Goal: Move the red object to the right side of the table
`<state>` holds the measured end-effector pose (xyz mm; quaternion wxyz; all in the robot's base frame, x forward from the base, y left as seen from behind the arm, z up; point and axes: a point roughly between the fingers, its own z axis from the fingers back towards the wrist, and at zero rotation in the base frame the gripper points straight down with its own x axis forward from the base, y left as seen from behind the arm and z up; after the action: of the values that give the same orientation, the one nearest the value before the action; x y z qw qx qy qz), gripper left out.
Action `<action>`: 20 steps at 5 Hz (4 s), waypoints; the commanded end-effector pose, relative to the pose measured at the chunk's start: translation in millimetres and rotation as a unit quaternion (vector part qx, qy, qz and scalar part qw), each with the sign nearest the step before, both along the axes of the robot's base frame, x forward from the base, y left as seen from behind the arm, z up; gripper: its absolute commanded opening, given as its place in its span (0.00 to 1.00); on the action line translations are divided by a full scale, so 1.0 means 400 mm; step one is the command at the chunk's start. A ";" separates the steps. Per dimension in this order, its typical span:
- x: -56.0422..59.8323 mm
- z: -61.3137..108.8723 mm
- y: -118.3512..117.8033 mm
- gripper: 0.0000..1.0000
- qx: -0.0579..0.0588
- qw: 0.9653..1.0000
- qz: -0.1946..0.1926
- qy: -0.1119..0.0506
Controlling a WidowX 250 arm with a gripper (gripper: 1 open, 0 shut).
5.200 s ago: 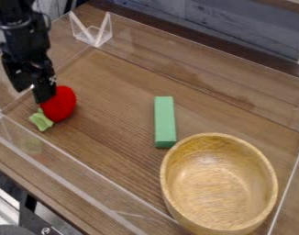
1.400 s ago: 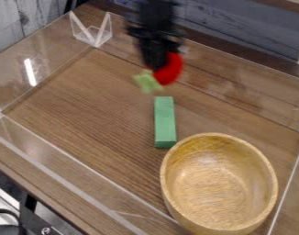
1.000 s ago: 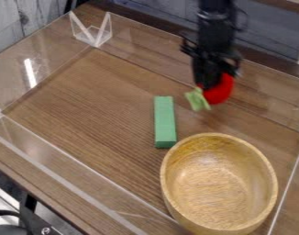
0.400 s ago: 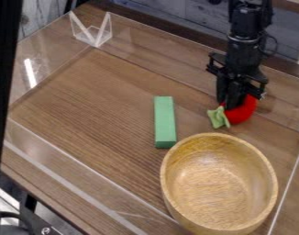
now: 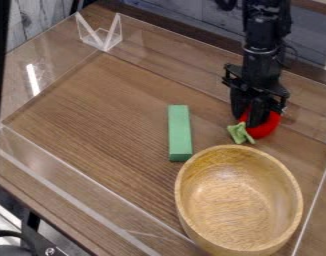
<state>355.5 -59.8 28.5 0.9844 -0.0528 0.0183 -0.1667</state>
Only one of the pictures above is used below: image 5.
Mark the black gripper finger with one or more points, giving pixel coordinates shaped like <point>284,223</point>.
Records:
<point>239,102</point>
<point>259,111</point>

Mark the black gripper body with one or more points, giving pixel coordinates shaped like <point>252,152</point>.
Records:
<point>256,77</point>

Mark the red plush strawberry toy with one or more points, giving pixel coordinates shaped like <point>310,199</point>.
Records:
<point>243,134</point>

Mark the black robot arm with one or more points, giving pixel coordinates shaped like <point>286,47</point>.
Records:
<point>266,26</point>

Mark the green rectangular block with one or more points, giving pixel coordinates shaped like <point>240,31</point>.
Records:
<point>179,133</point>

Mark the wooden bowl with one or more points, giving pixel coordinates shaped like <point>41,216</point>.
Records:
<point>238,200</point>

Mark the clear acrylic enclosure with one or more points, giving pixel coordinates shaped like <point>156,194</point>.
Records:
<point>84,139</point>

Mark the black table frame bracket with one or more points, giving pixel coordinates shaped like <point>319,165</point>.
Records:
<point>42,246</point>

